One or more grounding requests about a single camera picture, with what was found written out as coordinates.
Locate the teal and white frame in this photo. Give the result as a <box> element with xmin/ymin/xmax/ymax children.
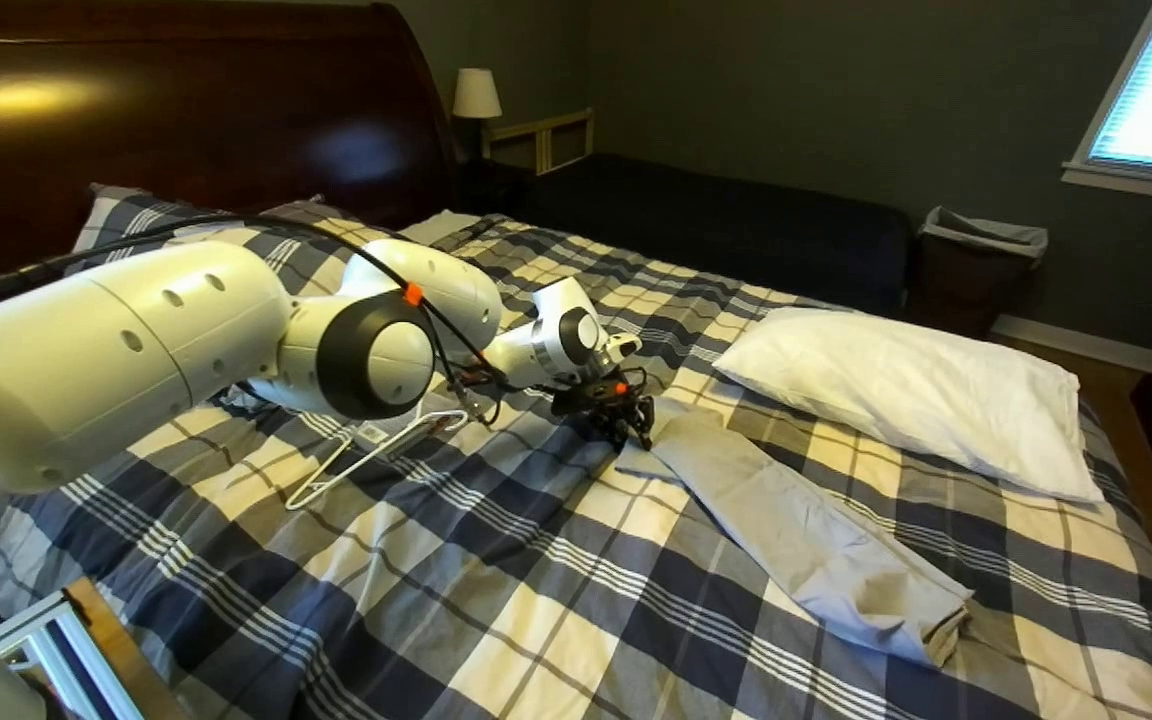
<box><xmin>0</xmin><ymin>593</ymin><xmax>146</xmax><ymax>720</ymax></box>

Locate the dark wooden headboard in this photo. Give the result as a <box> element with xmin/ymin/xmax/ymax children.
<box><xmin>0</xmin><ymin>0</ymin><xmax>463</xmax><ymax>303</ymax></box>

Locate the plaid bed comforter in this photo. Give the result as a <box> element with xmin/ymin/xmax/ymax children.
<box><xmin>0</xmin><ymin>206</ymin><xmax>1152</xmax><ymax>720</ymax></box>

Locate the white baseboard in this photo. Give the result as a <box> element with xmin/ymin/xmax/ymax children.
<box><xmin>986</xmin><ymin>312</ymin><xmax>1152</xmax><ymax>381</ymax></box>

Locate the long grey folded sheet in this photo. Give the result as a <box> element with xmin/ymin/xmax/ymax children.
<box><xmin>651</xmin><ymin>405</ymin><xmax>974</xmax><ymax>674</ymax></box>

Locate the dark nightstand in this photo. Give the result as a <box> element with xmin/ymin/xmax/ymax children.
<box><xmin>448</xmin><ymin>158</ymin><xmax>545</xmax><ymax>221</ymax></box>

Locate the dark low daybed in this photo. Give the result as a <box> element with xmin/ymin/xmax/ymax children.
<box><xmin>527</xmin><ymin>151</ymin><xmax>919</xmax><ymax>322</ymax></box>

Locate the dark bin with liner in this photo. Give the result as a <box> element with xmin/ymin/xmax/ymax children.
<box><xmin>912</xmin><ymin>206</ymin><xmax>1053</xmax><ymax>338</ymax></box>

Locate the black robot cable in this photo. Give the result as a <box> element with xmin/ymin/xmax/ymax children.
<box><xmin>0</xmin><ymin>212</ymin><xmax>581</xmax><ymax>429</ymax></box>

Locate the brown wooden bar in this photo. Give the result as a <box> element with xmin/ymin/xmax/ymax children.
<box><xmin>59</xmin><ymin>577</ymin><xmax>193</xmax><ymax>720</ymax></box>

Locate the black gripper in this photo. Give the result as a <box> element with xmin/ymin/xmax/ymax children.
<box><xmin>553</xmin><ymin>369</ymin><xmax>659</xmax><ymax>453</ymax></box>

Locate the white pillow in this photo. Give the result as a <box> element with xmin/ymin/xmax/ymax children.
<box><xmin>710</xmin><ymin>307</ymin><xmax>1109</xmax><ymax>511</ymax></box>

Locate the white wire clothes hanger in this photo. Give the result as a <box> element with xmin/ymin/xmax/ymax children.
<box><xmin>282</xmin><ymin>405</ymin><xmax>472</xmax><ymax>518</ymax></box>

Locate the plaid pillow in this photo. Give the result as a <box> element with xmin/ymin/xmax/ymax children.
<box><xmin>67</xmin><ymin>180</ymin><xmax>387</xmax><ymax>286</ymax></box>

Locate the table lamp white shade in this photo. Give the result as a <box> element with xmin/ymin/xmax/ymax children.
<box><xmin>448</xmin><ymin>65</ymin><xmax>507</xmax><ymax>170</ymax></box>

